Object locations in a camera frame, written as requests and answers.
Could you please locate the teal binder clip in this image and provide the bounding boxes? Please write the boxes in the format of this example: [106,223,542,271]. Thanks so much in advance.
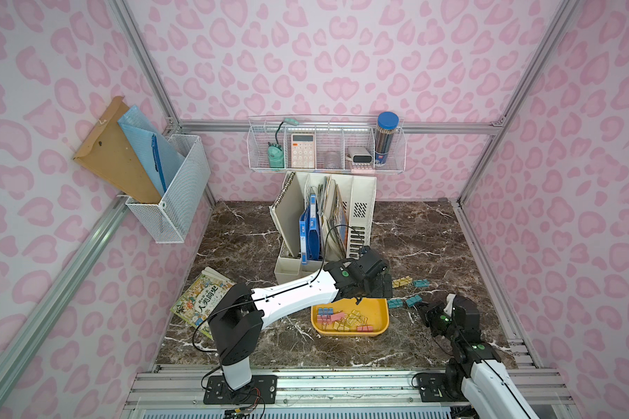
[405,295,423,307]
[412,279,431,288]
[388,299,405,309]

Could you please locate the yellow plastic storage box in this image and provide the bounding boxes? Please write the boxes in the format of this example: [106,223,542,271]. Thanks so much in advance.
[310,299,390,337]

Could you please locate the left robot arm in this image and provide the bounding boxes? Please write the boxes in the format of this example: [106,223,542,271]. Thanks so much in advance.
[202,246,392,392]

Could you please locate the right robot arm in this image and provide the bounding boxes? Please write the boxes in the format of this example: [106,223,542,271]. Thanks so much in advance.
[411,294,537,418]

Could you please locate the blue binder clip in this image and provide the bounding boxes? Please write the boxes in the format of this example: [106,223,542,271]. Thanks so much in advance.
[317,307,334,316]

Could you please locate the blue binder folder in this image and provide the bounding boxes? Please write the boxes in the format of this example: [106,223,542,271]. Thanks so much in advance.
[299,193,321,265]

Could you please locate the white desktop file organizer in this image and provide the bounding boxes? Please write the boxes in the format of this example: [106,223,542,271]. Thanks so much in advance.
[270,171,377,285]

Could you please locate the books in organizer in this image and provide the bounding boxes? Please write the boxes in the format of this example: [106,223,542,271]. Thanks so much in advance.
[318,176,348,262]

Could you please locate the grey spiral notebook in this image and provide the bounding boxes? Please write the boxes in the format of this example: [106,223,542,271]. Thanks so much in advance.
[270,172,305,258]

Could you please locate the white digital clock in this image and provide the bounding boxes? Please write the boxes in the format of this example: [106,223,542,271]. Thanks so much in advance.
[346,146,375,171]

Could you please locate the clear glass jar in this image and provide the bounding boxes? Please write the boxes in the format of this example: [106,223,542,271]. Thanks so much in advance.
[324,151,344,170]

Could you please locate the pink white calculator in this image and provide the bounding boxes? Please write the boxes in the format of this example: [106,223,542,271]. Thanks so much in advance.
[290,133,316,169]

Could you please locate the green desk lamp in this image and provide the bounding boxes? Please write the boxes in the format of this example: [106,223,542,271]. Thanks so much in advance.
[267,118,300,169]

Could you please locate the blue lid pencil tube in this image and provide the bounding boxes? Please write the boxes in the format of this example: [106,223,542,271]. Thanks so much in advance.
[374,111,400,165]

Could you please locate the illustrated children's book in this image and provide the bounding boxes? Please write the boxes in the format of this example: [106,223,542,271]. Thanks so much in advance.
[171,267,236,337]

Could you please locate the light blue document folder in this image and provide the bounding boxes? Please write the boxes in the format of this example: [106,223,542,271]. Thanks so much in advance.
[118,106,185,197]

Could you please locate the brown kraft envelope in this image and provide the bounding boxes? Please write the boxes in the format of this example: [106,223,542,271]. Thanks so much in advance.
[73,96,161,204]

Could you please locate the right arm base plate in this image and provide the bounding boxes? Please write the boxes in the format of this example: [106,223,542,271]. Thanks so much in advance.
[411,372,468,403]

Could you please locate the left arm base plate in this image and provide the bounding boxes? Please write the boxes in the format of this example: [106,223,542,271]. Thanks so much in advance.
[202,375,278,405]

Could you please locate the clear wall shelf organizer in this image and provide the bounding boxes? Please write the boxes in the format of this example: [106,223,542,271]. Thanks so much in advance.
[246,115,406,174]

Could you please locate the white mesh wall basket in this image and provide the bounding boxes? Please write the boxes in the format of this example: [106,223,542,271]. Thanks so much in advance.
[126,134,211,244]

